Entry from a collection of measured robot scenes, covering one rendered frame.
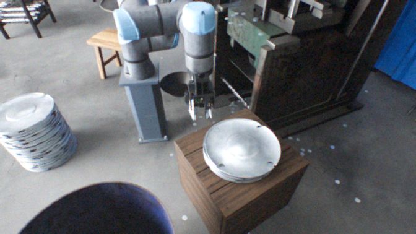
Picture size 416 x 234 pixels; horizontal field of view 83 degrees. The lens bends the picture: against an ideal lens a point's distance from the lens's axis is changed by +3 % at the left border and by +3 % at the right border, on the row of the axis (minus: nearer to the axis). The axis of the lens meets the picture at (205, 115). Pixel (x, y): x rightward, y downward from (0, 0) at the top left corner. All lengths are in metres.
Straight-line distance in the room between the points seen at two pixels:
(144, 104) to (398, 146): 1.51
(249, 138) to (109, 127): 1.00
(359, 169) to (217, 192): 0.94
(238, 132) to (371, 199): 0.80
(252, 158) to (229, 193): 0.16
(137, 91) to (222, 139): 0.52
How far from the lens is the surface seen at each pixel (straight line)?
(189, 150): 0.96
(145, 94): 1.22
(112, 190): 0.82
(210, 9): 0.56
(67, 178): 1.49
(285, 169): 0.95
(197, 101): 0.66
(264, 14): 1.26
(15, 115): 1.46
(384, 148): 1.76
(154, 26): 0.63
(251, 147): 0.92
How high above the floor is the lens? 1.11
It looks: 44 degrees down
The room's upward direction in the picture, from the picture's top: straight up
